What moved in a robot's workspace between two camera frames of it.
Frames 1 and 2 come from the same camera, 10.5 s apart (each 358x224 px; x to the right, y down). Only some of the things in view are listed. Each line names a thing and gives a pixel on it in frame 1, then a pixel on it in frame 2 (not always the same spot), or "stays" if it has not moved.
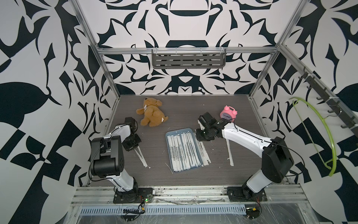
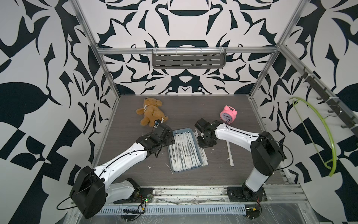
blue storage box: x=183 y=150 stays
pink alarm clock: x=229 y=113 stays
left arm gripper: x=129 y=147 → x=170 y=139
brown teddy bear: x=153 y=115 stays
